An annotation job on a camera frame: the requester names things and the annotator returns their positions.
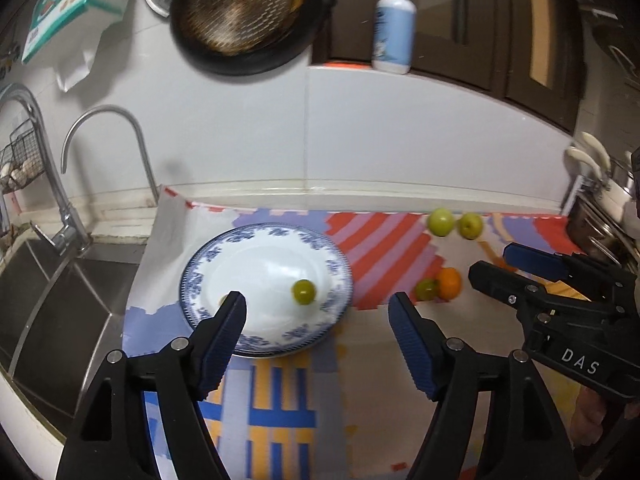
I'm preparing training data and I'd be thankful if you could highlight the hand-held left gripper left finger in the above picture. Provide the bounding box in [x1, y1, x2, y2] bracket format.
[55, 291, 248, 480]

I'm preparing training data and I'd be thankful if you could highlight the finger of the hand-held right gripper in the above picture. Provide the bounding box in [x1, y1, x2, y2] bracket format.
[468, 260, 623, 333]
[502, 242, 638, 311]

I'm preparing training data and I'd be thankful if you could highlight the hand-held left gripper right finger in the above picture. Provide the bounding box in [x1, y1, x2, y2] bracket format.
[388, 291, 576, 480]

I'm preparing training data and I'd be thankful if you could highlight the small orange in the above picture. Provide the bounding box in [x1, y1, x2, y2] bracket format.
[436, 267, 462, 302]

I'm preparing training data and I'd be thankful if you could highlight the green tomato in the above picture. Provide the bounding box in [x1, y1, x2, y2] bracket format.
[415, 278, 441, 302]

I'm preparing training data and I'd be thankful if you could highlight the blue and white porcelain plate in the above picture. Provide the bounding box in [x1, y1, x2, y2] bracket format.
[179, 222, 354, 358]

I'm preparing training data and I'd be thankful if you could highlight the green plum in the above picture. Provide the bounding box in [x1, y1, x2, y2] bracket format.
[426, 207, 456, 237]
[291, 280, 317, 306]
[458, 212, 484, 240]

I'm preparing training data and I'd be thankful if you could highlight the person's right hand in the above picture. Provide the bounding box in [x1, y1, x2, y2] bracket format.
[574, 389, 626, 443]

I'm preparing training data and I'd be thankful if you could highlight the colourful printed mat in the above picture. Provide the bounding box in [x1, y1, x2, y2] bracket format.
[122, 185, 596, 480]

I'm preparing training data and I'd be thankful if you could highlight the stainless steel sink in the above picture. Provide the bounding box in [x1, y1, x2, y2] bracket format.
[0, 237, 143, 406]

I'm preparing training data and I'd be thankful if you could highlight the steel sink faucet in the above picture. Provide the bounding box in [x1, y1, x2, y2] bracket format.
[0, 84, 93, 256]

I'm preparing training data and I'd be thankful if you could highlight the dark brown cabinet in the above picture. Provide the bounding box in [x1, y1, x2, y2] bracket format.
[310, 0, 640, 136]

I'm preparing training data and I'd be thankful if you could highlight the light blue pump bottle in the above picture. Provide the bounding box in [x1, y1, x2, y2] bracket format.
[371, 0, 417, 76]

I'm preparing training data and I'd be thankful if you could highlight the steel gooseneck faucet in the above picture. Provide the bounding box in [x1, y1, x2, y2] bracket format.
[61, 105, 161, 206]

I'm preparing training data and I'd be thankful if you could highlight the white plastic bag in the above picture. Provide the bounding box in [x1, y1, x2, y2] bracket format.
[55, 25, 108, 92]

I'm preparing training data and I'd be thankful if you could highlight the black frying pan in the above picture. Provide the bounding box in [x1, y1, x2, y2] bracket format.
[169, 0, 333, 77]

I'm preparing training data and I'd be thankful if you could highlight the white utensil handle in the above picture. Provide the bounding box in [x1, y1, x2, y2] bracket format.
[566, 146, 601, 177]
[580, 132, 612, 168]

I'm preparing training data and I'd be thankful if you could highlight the black wire basket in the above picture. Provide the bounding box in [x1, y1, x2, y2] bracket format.
[0, 120, 48, 193]

